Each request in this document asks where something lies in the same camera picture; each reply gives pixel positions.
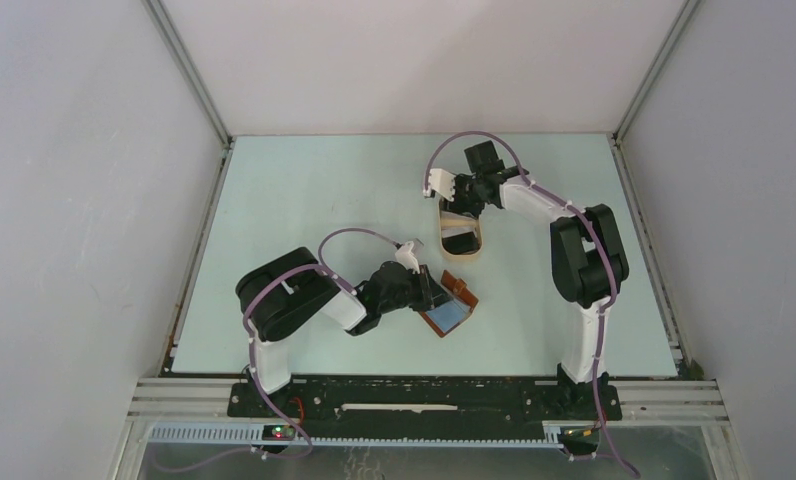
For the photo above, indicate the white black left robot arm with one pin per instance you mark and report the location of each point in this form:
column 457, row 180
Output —
column 280, row 297

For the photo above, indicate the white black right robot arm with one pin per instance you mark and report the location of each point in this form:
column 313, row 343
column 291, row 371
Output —
column 588, row 259

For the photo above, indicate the brown leather card holder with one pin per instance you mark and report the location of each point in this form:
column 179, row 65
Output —
column 458, row 304

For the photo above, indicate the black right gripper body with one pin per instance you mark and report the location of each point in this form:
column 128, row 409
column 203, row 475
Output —
column 468, row 197

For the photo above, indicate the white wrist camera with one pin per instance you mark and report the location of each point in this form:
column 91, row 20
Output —
column 439, row 182
column 407, row 255

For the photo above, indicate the black card in tray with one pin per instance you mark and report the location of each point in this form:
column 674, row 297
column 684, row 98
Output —
column 467, row 243

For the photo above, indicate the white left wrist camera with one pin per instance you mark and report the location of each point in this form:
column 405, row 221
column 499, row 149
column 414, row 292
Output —
column 407, row 255

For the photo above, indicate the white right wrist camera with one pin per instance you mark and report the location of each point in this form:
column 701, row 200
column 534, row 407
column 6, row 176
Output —
column 439, row 182

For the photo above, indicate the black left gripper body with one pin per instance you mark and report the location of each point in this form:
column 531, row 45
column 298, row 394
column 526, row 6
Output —
column 414, row 293

